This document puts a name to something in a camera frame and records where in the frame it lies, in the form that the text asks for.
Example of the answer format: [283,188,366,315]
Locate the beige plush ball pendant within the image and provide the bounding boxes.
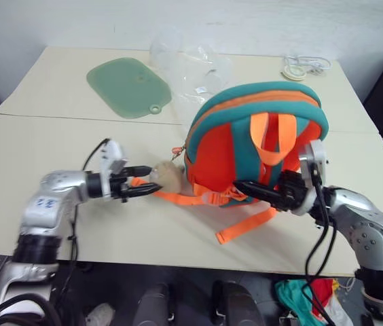
[148,160,184,192]

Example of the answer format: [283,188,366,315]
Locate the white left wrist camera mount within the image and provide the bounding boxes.
[98,140,127,178]

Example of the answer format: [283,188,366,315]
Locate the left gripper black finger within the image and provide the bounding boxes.
[128,183,164,200]
[125,165,153,177]

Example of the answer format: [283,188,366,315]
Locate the white coiled cable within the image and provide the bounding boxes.
[282,53,333,77]

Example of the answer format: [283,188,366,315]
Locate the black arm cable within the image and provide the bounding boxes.
[67,137,111,266]
[304,166,340,326]

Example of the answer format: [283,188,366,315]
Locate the orange and teal backpack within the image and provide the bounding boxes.
[132,80,330,245]

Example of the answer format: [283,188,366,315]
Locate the colourful cloth bundle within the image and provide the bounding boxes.
[274,277,352,326]

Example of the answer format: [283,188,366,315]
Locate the white crumpled object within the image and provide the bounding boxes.
[85,302,116,326]

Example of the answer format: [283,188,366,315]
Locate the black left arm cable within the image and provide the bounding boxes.
[67,137,111,266]

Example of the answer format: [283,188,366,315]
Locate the green cutting mat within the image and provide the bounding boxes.
[86,56,173,120]

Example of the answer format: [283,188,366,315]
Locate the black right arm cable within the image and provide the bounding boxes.
[304,166,340,326]

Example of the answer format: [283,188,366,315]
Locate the clear plastic cup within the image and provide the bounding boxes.
[148,31,183,71]

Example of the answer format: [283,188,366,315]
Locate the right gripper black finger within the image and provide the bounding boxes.
[233,180,281,198]
[241,187,279,207]

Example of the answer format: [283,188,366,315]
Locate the white round tape roll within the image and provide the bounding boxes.
[282,65,308,82]

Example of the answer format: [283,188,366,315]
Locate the crumpled clear plastic bag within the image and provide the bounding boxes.
[169,46,236,105]

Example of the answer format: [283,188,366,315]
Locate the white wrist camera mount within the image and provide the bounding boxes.
[98,140,127,178]
[293,139,330,217]

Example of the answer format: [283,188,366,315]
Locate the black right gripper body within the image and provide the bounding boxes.
[272,170,310,213]

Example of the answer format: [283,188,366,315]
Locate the dark rounded shape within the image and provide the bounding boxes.
[211,279,264,326]
[138,280,179,326]

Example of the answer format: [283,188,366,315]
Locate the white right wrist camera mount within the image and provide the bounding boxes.
[293,139,330,217]

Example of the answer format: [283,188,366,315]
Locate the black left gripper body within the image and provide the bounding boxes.
[109,166,135,204]

